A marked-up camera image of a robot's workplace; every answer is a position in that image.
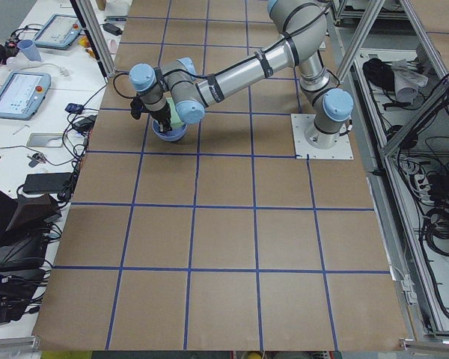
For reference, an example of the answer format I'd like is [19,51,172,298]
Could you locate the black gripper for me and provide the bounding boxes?
[149,102,171,132]

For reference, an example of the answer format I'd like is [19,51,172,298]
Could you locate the green bowl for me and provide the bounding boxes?
[167,97,184,130]

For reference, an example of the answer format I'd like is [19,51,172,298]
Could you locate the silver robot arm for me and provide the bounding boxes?
[128,1,353,135]

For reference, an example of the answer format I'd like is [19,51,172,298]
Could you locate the blue bowl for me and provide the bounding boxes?
[152,120,188,142]

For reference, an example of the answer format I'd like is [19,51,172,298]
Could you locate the small blue black box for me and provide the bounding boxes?
[65,103,85,114]

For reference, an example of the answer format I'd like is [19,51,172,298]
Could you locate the black power adapter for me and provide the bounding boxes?
[22,172,72,194]

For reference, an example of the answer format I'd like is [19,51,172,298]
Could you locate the far teach pendant tablet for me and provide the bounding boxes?
[34,14,82,50]

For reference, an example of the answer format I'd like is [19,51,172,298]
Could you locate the teach pendant tablet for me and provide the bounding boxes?
[0,71,52,120]
[34,14,82,50]

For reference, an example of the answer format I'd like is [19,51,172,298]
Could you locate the near teach pendant tablet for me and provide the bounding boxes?
[0,71,52,120]

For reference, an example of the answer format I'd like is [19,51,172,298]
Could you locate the blue plastic cup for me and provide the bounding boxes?
[17,39,42,62]

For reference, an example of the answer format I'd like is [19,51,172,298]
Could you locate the white paper roll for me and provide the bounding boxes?
[391,60,428,104]

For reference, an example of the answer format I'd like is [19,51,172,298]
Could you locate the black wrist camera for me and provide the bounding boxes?
[130,96,147,120]

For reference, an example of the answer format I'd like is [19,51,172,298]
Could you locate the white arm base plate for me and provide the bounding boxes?
[290,114,354,160]

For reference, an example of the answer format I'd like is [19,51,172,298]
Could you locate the aluminium frame post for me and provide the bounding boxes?
[70,0,116,79]

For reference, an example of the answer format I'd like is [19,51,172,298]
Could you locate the coiled black cables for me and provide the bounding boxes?
[421,203,449,259]

